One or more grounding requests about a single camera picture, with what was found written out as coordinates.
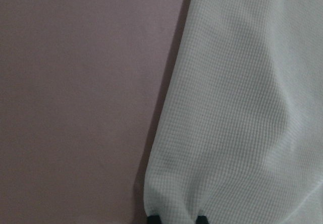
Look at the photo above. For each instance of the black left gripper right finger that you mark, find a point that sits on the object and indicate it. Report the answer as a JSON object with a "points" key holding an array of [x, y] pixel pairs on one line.
{"points": [[201, 219]]}

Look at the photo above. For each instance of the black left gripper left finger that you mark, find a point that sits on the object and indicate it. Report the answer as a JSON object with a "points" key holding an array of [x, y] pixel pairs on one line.
{"points": [[154, 219]]}

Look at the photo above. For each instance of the olive green long-sleeve shirt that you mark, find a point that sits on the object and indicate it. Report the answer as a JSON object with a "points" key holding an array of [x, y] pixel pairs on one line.
{"points": [[239, 138]]}

